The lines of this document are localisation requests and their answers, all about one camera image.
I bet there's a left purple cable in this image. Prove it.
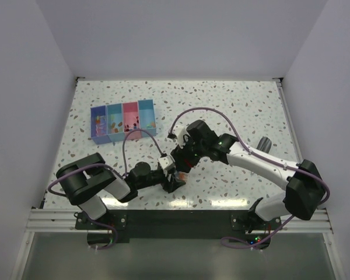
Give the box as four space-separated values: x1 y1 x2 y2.
48 128 167 251

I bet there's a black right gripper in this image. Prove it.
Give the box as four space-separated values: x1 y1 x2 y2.
171 134 207 173

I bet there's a blue end candy bin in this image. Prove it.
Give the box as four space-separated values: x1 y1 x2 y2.
138 100 157 136

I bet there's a clear plastic jar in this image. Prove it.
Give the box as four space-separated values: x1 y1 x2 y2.
175 171 189 183

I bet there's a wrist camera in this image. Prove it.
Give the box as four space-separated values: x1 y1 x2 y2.
157 155 176 175
167 125 190 149

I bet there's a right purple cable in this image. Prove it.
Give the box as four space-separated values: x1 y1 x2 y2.
168 107 331 250

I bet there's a pink candy bin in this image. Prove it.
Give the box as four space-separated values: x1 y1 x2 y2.
122 101 142 139

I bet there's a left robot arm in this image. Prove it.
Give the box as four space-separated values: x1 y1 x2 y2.
56 153 188 229

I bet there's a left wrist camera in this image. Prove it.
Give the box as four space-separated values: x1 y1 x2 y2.
157 155 176 175

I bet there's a purple cable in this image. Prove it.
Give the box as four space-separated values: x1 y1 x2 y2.
48 128 167 251
168 107 331 250

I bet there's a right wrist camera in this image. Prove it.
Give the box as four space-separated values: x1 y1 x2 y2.
167 125 190 149

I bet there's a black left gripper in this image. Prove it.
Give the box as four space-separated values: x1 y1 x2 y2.
136 166 186 192

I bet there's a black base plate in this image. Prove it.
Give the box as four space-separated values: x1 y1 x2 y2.
74 210 282 249

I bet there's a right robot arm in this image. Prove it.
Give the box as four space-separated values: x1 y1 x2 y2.
168 120 326 229

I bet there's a purple candy bin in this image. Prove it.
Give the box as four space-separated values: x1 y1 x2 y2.
90 106 111 145

